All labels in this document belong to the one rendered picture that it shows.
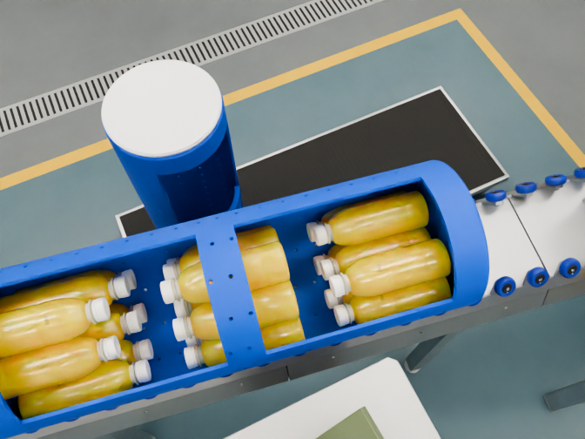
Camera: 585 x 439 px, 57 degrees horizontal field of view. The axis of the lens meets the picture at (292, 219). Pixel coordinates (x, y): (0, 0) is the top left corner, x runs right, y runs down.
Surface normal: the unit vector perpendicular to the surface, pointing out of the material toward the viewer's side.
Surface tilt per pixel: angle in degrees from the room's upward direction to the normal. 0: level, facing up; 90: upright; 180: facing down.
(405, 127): 0
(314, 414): 0
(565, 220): 0
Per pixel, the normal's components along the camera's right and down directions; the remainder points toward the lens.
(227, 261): 0.00, -0.42
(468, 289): 0.25, 0.62
